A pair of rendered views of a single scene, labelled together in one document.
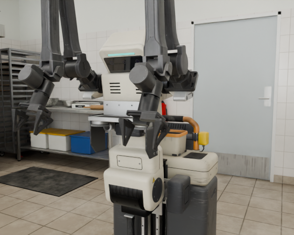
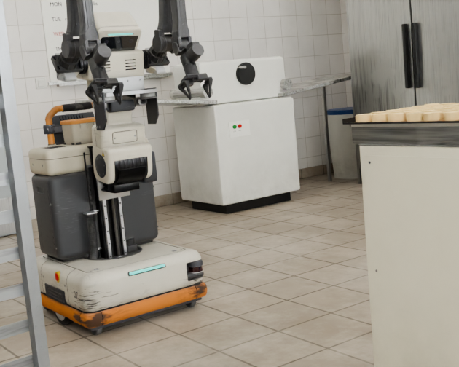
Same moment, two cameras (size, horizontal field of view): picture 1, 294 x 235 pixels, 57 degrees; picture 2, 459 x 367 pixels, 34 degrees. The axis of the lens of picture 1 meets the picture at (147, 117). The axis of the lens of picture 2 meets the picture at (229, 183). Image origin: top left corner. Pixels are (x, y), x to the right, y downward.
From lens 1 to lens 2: 292 cm
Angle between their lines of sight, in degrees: 61
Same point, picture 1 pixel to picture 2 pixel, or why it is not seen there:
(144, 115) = (201, 76)
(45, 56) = (92, 36)
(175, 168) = not seen: hidden behind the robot
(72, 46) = not seen: hidden behind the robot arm
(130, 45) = (130, 26)
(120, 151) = (115, 128)
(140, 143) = (127, 118)
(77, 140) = not seen: outside the picture
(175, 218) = (129, 202)
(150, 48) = (183, 31)
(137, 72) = (197, 48)
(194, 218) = (146, 194)
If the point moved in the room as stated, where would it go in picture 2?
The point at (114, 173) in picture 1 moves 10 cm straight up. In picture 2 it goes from (118, 148) to (116, 125)
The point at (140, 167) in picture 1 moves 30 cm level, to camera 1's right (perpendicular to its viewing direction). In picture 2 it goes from (135, 139) to (171, 132)
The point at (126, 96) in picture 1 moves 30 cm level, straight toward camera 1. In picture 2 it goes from (116, 73) to (177, 67)
